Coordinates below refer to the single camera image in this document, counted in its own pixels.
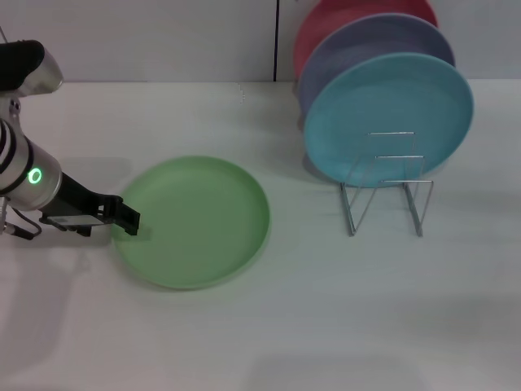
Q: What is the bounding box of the turquoise round plate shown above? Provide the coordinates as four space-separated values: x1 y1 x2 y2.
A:
303 51 475 189

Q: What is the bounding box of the green round plate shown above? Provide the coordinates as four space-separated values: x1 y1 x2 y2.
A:
110 155 272 292

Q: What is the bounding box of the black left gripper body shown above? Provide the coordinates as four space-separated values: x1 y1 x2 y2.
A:
42 173 124 224

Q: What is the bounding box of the red round plate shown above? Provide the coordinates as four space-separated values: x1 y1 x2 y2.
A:
292 0 440 83

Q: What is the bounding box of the silver wire plate rack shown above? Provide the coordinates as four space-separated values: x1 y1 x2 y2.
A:
339 130 435 238

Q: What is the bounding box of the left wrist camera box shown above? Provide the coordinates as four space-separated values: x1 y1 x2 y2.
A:
39 214 99 237

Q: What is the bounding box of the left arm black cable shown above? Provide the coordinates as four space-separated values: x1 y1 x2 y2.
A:
0 197 42 239

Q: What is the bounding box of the purple round plate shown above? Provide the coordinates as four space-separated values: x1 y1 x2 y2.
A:
296 12 456 120

